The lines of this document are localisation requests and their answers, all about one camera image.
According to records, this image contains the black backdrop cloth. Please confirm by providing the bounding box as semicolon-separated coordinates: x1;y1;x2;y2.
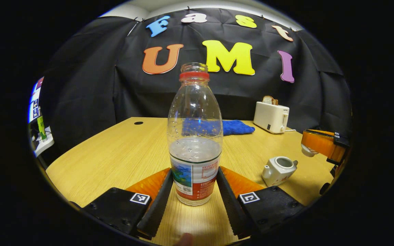
40;8;353;161

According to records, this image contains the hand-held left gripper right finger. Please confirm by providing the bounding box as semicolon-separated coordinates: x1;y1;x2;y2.
216;166;306;240

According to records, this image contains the blue towel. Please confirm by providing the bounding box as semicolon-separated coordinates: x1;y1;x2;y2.
182;118;255;136

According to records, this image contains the white teacup lid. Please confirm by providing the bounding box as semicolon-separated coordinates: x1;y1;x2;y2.
301;143;319;158

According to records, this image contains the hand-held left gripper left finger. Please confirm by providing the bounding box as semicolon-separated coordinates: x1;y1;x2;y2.
82;167;174;240

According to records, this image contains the clear plastic water bottle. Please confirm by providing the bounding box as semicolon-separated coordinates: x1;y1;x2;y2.
167;63;224;206

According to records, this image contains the white ceramic teacup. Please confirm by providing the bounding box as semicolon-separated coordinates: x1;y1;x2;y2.
262;156;299;187

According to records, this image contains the white toaster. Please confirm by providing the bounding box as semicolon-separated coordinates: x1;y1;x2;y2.
253;101;290;134

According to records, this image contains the green bottle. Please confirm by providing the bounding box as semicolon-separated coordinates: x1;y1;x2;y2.
37;107;47;141

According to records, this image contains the white side table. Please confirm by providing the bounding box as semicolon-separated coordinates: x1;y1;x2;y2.
33;127;54;158

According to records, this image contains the lit computer screen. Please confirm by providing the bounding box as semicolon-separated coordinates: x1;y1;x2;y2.
29;77;45;123

